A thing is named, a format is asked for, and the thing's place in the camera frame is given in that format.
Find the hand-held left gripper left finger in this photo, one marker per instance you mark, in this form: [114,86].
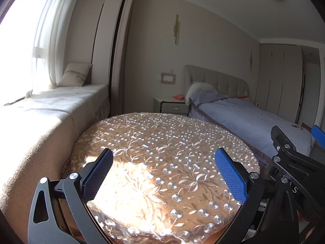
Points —
[97,175]

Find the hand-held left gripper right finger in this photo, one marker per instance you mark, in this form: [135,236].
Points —
[231,175]

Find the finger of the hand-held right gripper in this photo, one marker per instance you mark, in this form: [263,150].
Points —
[318,133]
[283,139]

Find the bed with blue-grey bedding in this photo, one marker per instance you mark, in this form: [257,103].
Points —
[241,122]

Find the beige wardrobe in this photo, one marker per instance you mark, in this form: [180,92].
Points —
[279,86]

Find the orange bed cushion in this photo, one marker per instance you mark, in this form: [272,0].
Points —
[243,96]

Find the round table with embroidered cloth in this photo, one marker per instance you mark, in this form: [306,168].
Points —
[165,157]

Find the beige padded headboard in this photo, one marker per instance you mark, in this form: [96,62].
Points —
[228,81]

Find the beige window seat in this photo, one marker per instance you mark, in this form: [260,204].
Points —
[38,122]

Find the white nightstand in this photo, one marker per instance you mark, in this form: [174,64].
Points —
[172,108]

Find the grey bed pillow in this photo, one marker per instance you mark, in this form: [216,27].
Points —
[200,90]

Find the orange item on nightstand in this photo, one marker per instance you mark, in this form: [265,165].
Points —
[178,96]

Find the beige cushion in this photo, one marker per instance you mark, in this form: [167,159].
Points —
[75,75]

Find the white curtain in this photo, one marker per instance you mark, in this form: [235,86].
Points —
[55,30]

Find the gold wall decoration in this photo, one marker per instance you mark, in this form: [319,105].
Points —
[251,59]
[176,29]

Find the framed wall switch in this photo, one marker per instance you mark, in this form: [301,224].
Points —
[168,78]

